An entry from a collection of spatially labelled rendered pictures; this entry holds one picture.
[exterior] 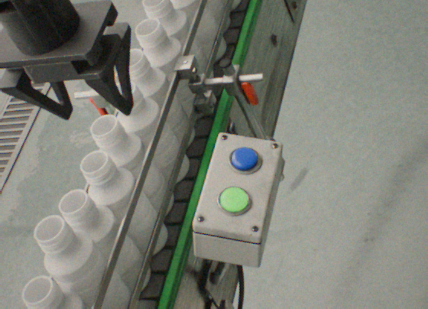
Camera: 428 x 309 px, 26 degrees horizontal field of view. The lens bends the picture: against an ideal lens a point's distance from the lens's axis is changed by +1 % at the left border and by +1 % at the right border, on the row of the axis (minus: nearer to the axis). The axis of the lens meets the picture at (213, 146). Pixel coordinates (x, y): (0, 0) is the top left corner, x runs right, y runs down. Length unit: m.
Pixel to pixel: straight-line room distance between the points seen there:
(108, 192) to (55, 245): 0.13
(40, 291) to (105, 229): 0.11
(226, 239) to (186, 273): 0.16
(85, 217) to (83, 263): 0.07
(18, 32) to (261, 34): 0.80
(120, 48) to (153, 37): 0.47
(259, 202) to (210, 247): 0.08
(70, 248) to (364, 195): 1.53
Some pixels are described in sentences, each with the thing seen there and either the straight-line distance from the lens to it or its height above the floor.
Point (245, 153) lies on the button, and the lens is 1.08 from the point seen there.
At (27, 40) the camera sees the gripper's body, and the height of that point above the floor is 1.48.
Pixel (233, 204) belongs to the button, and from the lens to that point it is 1.03.
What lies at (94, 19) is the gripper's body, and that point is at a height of 1.46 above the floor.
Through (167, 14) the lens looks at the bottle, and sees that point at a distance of 1.29.
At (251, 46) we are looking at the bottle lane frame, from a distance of 1.46.
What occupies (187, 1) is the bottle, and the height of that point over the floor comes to 1.12.
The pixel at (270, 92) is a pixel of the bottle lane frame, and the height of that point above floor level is 0.87.
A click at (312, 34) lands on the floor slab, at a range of 2.99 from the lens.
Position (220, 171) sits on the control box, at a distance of 1.07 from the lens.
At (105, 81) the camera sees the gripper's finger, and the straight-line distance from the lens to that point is 0.75.
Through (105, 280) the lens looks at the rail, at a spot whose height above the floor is 1.11.
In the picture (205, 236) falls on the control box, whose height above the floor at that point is 1.10.
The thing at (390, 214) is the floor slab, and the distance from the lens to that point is 2.41.
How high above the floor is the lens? 1.86
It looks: 42 degrees down
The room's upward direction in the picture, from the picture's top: 28 degrees counter-clockwise
